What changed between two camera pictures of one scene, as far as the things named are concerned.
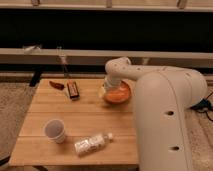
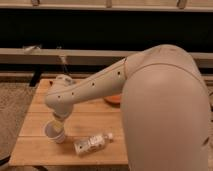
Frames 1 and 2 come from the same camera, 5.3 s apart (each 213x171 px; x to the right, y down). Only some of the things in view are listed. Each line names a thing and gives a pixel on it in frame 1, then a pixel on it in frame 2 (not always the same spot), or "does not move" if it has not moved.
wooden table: x=83 y=118 does not move
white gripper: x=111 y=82 → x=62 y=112
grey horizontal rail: x=90 y=57 does not move
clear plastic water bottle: x=90 y=144 does not move
